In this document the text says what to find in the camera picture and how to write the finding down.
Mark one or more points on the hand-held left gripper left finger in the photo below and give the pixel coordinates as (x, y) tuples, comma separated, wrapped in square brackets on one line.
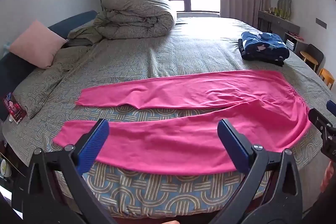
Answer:
[(93, 146)]

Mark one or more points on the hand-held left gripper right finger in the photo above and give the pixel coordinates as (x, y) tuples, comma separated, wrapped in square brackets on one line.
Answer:
[(233, 146)]

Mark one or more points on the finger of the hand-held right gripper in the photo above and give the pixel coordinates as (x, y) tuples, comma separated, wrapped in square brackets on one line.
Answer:
[(332, 106), (321, 120)]

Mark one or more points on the pink pants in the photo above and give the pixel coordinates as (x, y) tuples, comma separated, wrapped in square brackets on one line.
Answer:
[(183, 129)]

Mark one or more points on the person's right hand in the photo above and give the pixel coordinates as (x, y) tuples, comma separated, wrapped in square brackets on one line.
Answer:
[(327, 178)]

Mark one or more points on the wooden stool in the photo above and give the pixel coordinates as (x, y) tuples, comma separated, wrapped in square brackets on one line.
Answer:
[(327, 77)]

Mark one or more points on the dark chair with wooden legs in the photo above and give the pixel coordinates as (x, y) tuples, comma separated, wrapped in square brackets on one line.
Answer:
[(313, 54)]

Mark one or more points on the red printed booklet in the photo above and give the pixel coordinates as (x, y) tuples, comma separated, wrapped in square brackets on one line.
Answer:
[(15, 108)]

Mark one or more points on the folded blue printed clothes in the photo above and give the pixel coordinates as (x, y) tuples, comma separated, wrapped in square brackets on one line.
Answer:
[(263, 47)]

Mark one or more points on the white round object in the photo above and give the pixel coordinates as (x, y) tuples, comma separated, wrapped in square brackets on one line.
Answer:
[(4, 167)]

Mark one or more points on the dark grey desk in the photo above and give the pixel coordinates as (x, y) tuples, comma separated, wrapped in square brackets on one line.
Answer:
[(282, 27)]

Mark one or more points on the bed with patterned sheet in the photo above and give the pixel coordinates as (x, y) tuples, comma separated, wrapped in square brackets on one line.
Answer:
[(157, 56)]

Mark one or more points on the green cactus decoration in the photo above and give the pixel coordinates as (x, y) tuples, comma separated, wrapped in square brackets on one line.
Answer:
[(284, 5)]

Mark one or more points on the pink pillow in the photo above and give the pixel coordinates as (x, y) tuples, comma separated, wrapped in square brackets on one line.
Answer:
[(36, 44)]

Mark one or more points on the dark blue headboard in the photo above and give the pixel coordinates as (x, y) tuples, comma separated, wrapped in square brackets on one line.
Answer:
[(73, 20)]

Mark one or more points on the folded patterned duvet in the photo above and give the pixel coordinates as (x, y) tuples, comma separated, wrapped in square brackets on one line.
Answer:
[(136, 14)]

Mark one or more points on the grey wall switch plate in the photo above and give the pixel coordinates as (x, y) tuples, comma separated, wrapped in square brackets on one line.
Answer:
[(321, 23)]

